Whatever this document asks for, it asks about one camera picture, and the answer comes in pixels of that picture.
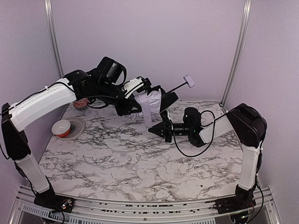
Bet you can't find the lavender folding umbrella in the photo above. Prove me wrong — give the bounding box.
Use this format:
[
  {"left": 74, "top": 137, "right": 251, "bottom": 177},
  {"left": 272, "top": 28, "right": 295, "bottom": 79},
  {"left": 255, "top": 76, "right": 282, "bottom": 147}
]
[{"left": 127, "top": 74, "right": 195, "bottom": 128}]

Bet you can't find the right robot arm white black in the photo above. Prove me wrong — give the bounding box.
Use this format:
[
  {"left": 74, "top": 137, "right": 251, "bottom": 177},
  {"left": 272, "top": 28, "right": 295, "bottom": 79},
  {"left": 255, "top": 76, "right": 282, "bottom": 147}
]
[{"left": 148, "top": 103, "right": 267, "bottom": 200}]

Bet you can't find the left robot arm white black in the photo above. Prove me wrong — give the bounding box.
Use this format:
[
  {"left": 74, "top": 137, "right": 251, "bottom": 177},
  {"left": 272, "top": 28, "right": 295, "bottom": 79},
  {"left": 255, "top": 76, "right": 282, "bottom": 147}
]
[{"left": 1, "top": 57, "right": 178, "bottom": 203}]

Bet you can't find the red patterned small bowl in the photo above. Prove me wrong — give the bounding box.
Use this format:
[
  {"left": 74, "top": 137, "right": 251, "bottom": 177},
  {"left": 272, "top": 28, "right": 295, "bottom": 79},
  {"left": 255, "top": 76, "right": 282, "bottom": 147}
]
[{"left": 72, "top": 98, "right": 90, "bottom": 111}]

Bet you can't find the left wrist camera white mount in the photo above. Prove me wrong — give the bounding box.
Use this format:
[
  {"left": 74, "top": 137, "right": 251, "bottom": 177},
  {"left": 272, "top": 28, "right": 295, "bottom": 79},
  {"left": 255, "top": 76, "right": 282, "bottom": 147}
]
[{"left": 122, "top": 77, "right": 151, "bottom": 99}]

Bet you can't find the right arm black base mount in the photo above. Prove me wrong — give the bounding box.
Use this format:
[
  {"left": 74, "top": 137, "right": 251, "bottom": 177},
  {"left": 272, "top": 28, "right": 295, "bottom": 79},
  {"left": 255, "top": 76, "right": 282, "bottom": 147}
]
[{"left": 213, "top": 196, "right": 256, "bottom": 214}]

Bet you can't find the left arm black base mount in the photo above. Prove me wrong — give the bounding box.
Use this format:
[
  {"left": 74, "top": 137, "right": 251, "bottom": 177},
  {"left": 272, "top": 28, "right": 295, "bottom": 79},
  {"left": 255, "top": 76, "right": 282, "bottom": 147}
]
[{"left": 34, "top": 196, "right": 75, "bottom": 213}]

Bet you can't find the right aluminium frame post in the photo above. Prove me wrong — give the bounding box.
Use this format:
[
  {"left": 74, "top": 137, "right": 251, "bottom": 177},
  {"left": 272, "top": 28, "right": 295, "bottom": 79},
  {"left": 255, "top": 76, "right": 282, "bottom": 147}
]
[{"left": 221, "top": 0, "right": 252, "bottom": 106}]

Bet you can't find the aluminium frame post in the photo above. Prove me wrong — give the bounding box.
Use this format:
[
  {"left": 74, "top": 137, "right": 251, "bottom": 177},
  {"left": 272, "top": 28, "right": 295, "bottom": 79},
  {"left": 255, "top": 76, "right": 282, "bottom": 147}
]
[
  {"left": 221, "top": 0, "right": 252, "bottom": 106},
  {"left": 44, "top": 0, "right": 64, "bottom": 78}
]

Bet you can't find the left aluminium frame post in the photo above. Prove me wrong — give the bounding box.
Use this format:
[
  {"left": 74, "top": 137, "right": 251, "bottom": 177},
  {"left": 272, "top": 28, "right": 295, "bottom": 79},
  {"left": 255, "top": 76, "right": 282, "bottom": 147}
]
[{"left": 44, "top": 0, "right": 64, "bottom": 78}]

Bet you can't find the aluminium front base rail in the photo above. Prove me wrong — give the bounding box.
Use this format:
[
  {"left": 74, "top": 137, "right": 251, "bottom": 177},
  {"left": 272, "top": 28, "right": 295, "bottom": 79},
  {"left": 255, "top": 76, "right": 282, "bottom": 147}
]
[{"left": 8, "top": 186, "right": 281, "bottom": 224}]

